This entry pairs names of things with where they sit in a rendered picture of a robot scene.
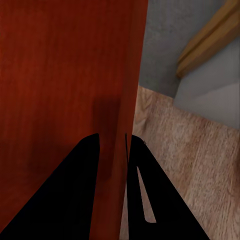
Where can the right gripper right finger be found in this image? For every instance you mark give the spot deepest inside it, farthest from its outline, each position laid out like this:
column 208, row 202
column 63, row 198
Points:
column 174, row 220

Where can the door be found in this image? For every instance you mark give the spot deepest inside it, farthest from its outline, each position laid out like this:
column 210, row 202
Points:
column 219, row 31

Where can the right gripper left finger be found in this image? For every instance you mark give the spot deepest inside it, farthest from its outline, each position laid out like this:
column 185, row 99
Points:
column 61, row 209

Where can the storage box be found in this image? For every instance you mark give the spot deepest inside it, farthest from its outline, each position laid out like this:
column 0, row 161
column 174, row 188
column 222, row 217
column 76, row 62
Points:
column 68, row 69

